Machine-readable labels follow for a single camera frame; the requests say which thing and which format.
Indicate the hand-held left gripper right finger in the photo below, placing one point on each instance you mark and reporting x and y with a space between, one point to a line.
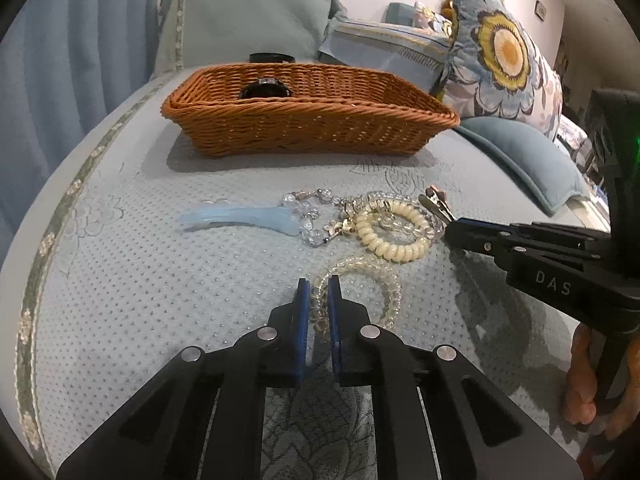
334 320

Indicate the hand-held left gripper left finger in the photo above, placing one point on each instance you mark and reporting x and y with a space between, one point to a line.
302 320

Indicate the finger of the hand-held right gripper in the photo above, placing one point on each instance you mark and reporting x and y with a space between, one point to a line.
540 252
475 230

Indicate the metal hair clip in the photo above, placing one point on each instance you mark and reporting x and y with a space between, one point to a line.
434 203

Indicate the brown wicker basket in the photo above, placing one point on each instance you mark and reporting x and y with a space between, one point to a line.
300 130

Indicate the person's right hand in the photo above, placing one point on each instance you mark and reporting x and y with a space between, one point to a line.
580 385

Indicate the grey-blue quilted bed cover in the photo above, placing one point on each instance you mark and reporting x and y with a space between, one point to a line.
150 285

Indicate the large floral pillow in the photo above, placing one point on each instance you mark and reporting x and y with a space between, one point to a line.
500 60

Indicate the blue striped pillow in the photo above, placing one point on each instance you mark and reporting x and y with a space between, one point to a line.
390 45

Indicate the small floral pillow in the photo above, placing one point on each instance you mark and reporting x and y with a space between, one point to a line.
431 19

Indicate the black round container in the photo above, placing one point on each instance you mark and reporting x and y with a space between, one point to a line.
270 57

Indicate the teal backrest cushion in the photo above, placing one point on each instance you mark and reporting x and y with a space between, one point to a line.
240 20

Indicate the blue curtain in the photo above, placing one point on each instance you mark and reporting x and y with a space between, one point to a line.
75 70

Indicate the small framed wall picture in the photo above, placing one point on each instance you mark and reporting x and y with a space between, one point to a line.
540 9

